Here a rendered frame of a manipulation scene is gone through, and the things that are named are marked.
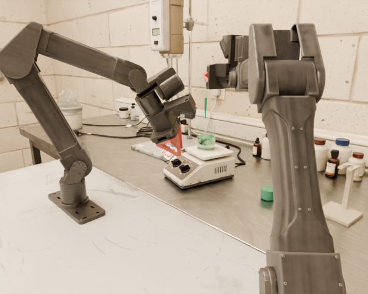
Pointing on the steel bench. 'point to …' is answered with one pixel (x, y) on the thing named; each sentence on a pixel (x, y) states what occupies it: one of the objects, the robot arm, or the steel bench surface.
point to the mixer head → (167, 27)
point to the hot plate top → (209, 152)
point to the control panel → (179, 168)
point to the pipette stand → (342, 217)
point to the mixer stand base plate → (147, 147)
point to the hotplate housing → (205, 171)
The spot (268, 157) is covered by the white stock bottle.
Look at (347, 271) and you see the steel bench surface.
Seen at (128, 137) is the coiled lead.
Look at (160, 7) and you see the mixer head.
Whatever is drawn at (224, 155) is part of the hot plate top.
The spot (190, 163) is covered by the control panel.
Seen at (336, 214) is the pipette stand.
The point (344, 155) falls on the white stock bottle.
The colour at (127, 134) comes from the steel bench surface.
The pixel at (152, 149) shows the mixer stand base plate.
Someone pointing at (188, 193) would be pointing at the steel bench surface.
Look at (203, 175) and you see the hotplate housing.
